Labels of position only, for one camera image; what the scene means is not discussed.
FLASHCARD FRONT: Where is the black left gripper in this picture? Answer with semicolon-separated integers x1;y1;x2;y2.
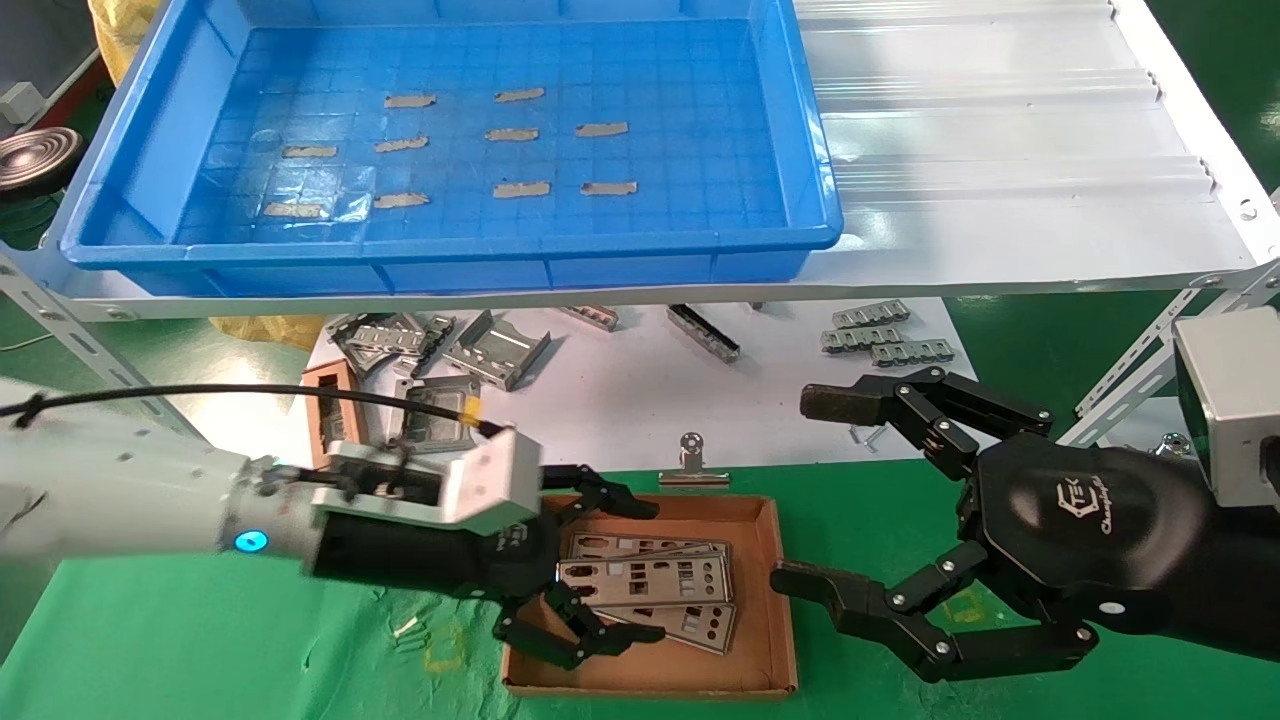
305;464;668;672

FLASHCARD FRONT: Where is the brown cardboard box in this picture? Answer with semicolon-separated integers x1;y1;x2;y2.
502;492;801;698

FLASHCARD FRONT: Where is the black camera cable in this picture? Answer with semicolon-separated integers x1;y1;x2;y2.
0;385;511;441

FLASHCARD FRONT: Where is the silver square metal bracket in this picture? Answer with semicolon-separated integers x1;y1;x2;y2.
385;374;484;451

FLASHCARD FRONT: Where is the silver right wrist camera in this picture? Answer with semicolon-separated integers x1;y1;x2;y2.
1172;308;1280;511

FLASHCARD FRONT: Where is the green table cloth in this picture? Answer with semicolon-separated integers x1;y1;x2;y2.
0;462;1280;720

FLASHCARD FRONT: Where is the small slotted metal piece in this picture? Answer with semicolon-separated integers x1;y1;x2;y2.
395;314;458;379

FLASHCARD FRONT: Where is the perforated white shelf post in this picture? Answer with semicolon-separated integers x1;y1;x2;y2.
0;250;186;441
1058;262;1280;448

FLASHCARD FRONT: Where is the white metal shelf board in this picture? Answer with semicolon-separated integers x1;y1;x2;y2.
30;0;1280;323

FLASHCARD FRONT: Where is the dark metal bar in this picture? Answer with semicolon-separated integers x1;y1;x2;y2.
666;304;742;364

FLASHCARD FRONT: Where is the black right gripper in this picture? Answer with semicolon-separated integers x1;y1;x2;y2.
768;366;1280;684

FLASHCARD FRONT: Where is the silver bent metal bracket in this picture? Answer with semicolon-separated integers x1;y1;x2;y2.
443;309;553;392

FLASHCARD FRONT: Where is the black round disc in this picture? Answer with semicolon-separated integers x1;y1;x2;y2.
0;127;86;201

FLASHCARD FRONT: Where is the brown rectangular frame box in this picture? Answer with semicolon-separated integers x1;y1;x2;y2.
302;360;373;471

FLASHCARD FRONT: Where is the silver slotted metal strip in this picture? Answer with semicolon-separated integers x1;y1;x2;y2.
821;325;906;354
832;299;912;329
869;339;952;368

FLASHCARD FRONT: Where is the blue plastic tray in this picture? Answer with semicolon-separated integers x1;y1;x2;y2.
60;0;846;296

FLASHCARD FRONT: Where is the grey slotted metal plate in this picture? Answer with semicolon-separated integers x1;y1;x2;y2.
328;312;433;378

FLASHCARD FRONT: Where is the silver I/O shield plate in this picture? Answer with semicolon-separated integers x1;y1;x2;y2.
569;532;732;561
600;600;741;657
555;550;737;611

